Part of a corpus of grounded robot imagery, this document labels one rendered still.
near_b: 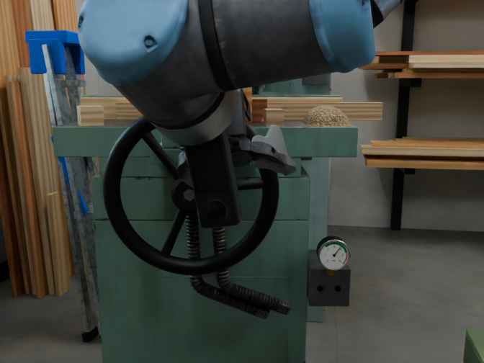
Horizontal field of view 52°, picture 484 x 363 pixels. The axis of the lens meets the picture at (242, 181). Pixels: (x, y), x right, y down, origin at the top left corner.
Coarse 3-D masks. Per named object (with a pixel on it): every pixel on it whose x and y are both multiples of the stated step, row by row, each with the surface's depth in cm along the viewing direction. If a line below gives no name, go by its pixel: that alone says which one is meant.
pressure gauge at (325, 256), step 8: (328, 240) 96; (336, 240) 95; (320, 248) 95; (328, 248) 96; (336, 248) 96; (344, 248) 96; (320, 256) 96; (328, 256) 96; (336, 256) 96; (344, 256) 96; (328, 264) 96; (336, 264) 96; (344, 264) 96; (328, 272) 99
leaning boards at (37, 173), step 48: (0, 0) 219; (48, 0) 265; (0, 48) 218; (0, 96) 217; (0, 144) 222; (48, 144) 232; (0, 192) 221; (48, 192) 231; (48, 240) 230; (48, 288) 234
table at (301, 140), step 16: (64, 128) 98; (80, 128) 98; (96, 128) 98; (112, 128) 98; (256, 128) 97; (288, 128) 97; (304, 128) 97; (320, 128) 97; (336, 128) 97; (352, 128) 97; (64, 144) 98; (80, 144) 98; (96, 144) 98; (112, 144) 98; (144, 144) 98; (160, 144) 95; (288, 144) 98; (304, 144) 98; (320, 144) 98; (336, 144) 98; (352, 144) 98
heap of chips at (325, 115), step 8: (312, 112) 102; (320, 112) 100; (328, 112) 100; (336, 112) 100; (304, 120) 106; (312, 120) 99; (320, 120) 98; (328, 120) 98; (336, 120) 98; (344, 120) 99
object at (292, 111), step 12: (120, 108) 112; (132, 108) 112; (276, 108) 112; (288, 108) 112; (300, 108) 112; (312, 108) 112; (348, 108) 112; (360, 108) 112; (372, 108) 112; (360, 120) 112; (372, 120) 112
